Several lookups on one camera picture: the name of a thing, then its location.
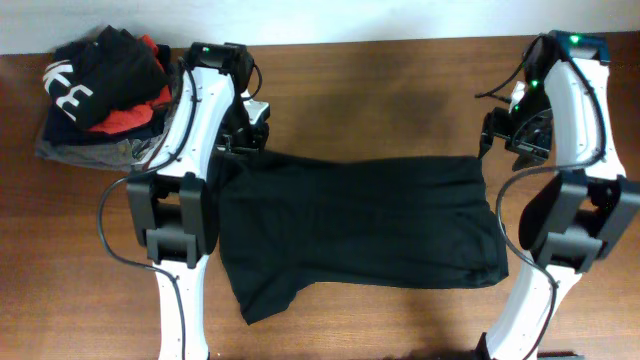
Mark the grey folded garment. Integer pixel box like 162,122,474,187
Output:
33,62,188,174

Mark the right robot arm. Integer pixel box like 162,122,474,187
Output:
472,30,639,359

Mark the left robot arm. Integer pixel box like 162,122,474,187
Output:
126,42,270,359

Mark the black shirt with white letters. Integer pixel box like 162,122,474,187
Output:
42,26,169,133

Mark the navy folded garment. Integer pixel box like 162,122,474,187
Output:
42,37,171,146

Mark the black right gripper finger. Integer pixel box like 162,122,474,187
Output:
478,112,495,159
512,153,545,171

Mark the red folded garment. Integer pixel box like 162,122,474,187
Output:
89,34,171,135

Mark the black polo shirt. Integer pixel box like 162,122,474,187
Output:
217,152,508,324

